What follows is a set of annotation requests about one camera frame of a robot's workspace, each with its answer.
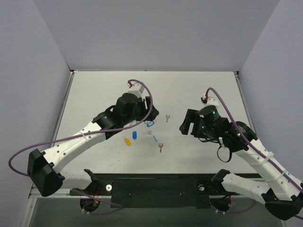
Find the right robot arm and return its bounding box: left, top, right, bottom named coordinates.
left=179, top=105, right=303, bottom=220

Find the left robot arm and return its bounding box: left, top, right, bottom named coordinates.
left=27, top=93, right=159, bottom=197

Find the dark blue key tag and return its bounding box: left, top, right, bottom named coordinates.
left=132, top=131, right=137, bottom=140

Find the yellow key tag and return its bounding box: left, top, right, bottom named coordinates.
left=124, top=138, right=132, bottom=146

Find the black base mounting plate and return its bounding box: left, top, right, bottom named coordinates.
left=68, top=174, right=240, bottom=210

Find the blue key tag with ring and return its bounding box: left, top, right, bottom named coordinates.
left=146, top=120, right=156, bottom=127

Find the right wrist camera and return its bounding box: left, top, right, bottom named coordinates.
left=201, top=95, right=219, bottom=108

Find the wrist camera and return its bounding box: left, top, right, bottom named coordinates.
left=201, top=95, right=219, bottom=108
left=128, top=83, right=145, bottom=98

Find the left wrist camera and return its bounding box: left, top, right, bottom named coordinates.
left=128, top=83, right=145, bottom=98

